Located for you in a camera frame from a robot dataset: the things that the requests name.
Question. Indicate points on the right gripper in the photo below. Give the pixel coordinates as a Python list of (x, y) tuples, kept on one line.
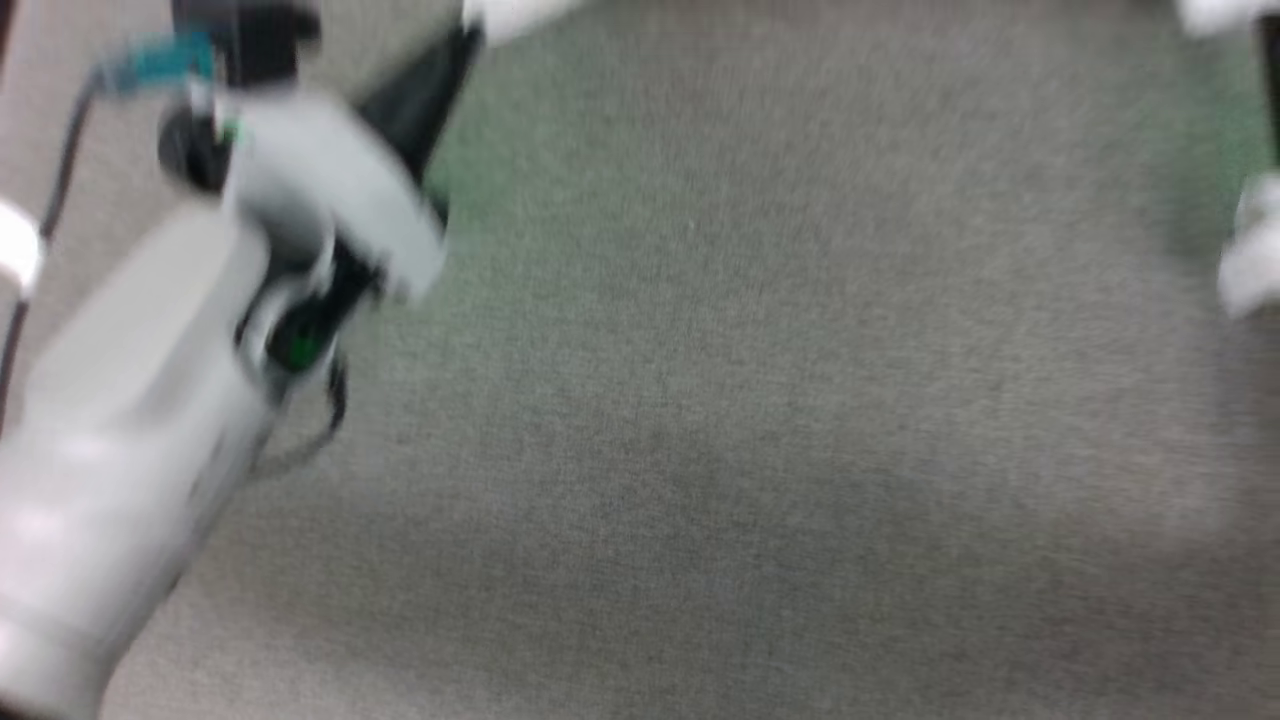
[(1255, 250)]

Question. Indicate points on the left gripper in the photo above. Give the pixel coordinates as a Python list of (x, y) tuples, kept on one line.
[(330, 190)]

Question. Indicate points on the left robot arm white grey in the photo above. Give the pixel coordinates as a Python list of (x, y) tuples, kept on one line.
[(120, 440)]

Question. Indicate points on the grey-green fabric sofa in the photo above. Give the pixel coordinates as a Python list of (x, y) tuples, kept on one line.
[(760, 420)]

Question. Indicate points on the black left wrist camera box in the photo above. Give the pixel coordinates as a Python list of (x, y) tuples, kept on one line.
[(240, 60)]

